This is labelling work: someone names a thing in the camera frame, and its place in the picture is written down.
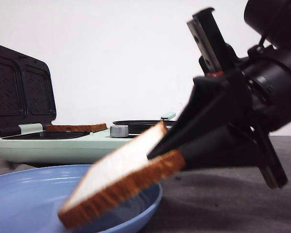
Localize left silver control knob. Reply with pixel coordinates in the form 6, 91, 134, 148
110, 125, 129, 138

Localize breakfast maker hinged lid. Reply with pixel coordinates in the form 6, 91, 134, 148
0, 45, 56, 137

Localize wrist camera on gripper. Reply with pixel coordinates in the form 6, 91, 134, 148
187, 7, 236, 76

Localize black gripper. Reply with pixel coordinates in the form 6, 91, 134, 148
180, 48, 291, 189

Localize blue plastic plate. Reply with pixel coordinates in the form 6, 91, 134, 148
0, 165, 162, 233

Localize white bread slice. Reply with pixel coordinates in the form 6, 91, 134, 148
58, 122, 186, 229
46, 123, 107, 133

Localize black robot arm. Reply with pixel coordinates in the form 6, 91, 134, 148
149, 0, 291, 189

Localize mint green breakfast maker base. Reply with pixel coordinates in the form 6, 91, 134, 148
0, 129, 138, 164

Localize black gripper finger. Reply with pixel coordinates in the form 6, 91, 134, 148
148, 77, 235, 159

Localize black round frying pan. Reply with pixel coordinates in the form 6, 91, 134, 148
113, 112, 176, 134

